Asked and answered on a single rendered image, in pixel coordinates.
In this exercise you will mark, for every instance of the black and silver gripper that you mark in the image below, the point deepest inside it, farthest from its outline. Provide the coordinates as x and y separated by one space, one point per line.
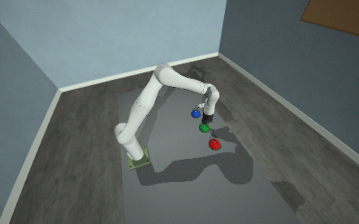
207 114

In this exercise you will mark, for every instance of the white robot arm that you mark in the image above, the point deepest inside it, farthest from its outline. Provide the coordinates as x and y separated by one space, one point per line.
163 75

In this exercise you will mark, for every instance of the green dome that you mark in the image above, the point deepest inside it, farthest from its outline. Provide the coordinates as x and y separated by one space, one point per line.
204 128

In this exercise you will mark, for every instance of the blue bell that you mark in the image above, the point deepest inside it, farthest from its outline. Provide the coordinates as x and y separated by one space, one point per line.
195 113

